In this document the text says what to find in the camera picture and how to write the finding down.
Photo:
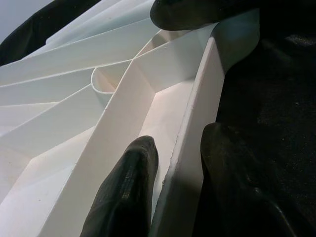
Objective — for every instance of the white plastic children table top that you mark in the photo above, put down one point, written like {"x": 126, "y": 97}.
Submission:
{"x": 74, "y": 111}

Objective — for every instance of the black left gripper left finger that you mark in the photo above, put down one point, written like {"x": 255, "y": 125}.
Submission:
{"x": 123, "y": 192}

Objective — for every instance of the black plastic cover sheet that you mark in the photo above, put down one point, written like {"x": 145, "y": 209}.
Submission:
{"x": 284, "y": 98}

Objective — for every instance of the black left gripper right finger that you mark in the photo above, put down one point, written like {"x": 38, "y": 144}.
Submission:
{"x": 234, "y": 192}

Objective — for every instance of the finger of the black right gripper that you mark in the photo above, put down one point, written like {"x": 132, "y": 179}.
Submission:
{"x": 197, "y": 13}

